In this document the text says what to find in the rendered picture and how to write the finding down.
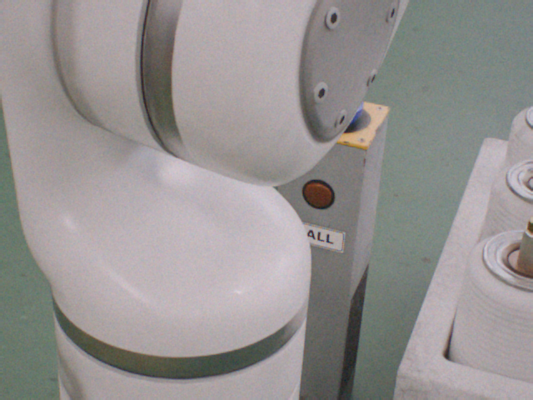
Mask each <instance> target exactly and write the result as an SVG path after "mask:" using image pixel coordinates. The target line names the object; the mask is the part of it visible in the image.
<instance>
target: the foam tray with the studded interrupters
mask: <svg viewBox="0 0 533 400"><path fill-rule="evenodd" d="M507 144H508V141H504V140H500V139H496V138H492V137H488V138H486V139H485V140H484V142H483V144H482V147H481V150H480V153H479V155H478V158H477V160H476V164H475V166H474V168H473V171H472V174H471V177H470V180H469V182H468V184H467V186H466V190H465V192H464V195H463V197H462V199H461V203H460V206H459V208H458V210H457V213H456V216H455V219H454V222H453V223H452V226H451V230H450V232H449V235H448V238H447V239H446V244H445V246H444V247H443V250H442V252H441V256H440V258H439V261H438V263H437V265H436V270H435V274H434V277H433V279H432V281H431V285H430V287H429V290H428V293H427V294H426V299H425V301H424V303H423V306H422V308H421V311H420V313H419V316H418V318H417V320H416V325H415V327H414V329H413V332H412V335H411V338H410V341H409V342H408V345H407V348H406V351H405V354H404V356H403V358H402V361H401V365H400V367H399V369H398V372H397V377H396V386H395V392H394V398H393V400H533V384H531V383H528V382H523V381H520V380H516V379H514V378H510V377H505V376H501V375H498V374H494V373H492V372H486V371H483V370H480V369H477V368H473V367H468V366H465V365H461V364H455V363H452V362H448V361H446V360H447V356H448V352H449V347H450V343H451V335H452V331H453V327H454V321H455V317H456V310H457V306H458V302H459V297H460V293H461V284H462V281H463V276H464V271H465V267H466V259H467V257H468V254H469V252H470V251H471V249H472V248H473V247H474V246H476V245H478V244H479V243H480V242H481V237H482V232H483V227H484V223H485V220H486V211H487V207H488V203H489V199H490V194H491V184H492V181H493V179H494V178H495V176H496V175H497V174H499V173H500V172H501V171H502V168H503V165H504V161H505V157H506V149H507Z"/></svg>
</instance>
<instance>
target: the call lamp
mask: <svg viewBox="0 0 533 400"><path fill-rule="evenodd" d="M305 197H306V200H307V201H308V202H309V203H310V204H312V205H314V206H316V207H325V206H326V205H328V204H329V203H330V202H331V191H330V190H329V188H328V187H327V186H325V185H324V184H322V183H319V182H312V183H310V184H308V185H307V186H306V188H305Z"/></svg>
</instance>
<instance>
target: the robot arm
mask: <svg viewBox="0 0 533 400"><path fill-rule="evenodd" d="M409 1H410V0H0V93H1V99H2V108H3V113H4V118H5V123H6V129H7V142H8V148H9V153H10V158H11V164H12V173H13V178H14V183H15V188H16V194H17V203H18V209H19V214H20V218H21V223H22V229H23V232H24V236H25V238H26V241H27V244H28V246H29V248H30V250H31V252H32V255H33V256H34V258H35V260H36V262H37V264H38V266H39V267H40V268H41V269H42V271H43V274H44V275H45V277H46V279H47V280H48V282H49V283H50V287H51V293H52V309H53V319H54V329H55V339H56V349H57V370H58V381H59V391H60V400H298V398H299V389H300V380H301V365H302V357H303V348H304V338H305V329H306V312H307V305H308V296H309V287H310V279H311V249H310V245H309V242H308V237H307V235H306V231H305V228H304V227H303V224H302V223H301V220H300V218H299V217H298V216H297V214H296V212H295V211H294V210H293V208H292V207H291V204H290V203H289V202H288V201H287V200H286V199H285V198H284V197H283V196H282V195H281V194H280V193H279V192H278V191H277V190H276V189H275V188H274V187H273V186H278V185H282V184H285V183H288V182H290V181H291V180H293V179H295V178H299V177H301V176H302V175H304V174H306V173H307V172H309V171H310V170H311V169H312V168H314V167H315V166H316V164H317V163H318V162H319V161H320V160H321V159H322V158H323V157H324V156H325V155H326V154H327V152H328V151H329V150H330V149H331V148H332V147H333V146H334V145H335V143H336V142H337V141H338V140H339V138H340V137H341V135H342V134H343V133H344V131H345V130H346V128H347V127H348V125H349V124H350V122H351V120H352V119H353V118H354V116H355V115H356V113H357V111H358V109H359V107H360V106H361V104H362V101H363V99H364V97H365V96H366V93H367V92H368V90H369V88H370V86H371V85H372V84H373V82H374V79H375V77H376V73H377V71H378V69H379V67H380V65H381V63H382V62H383V60H384V58H385V56H386V53H387V51H388V48H389V47H390V45H391V41H392V39H393V37H394V35H395V33H396V30H397V28H398V25H399V23H400V21H401V18H402V17H403V14H404V12H405V10H406V7H407V4H408V2H409Z"/></svg>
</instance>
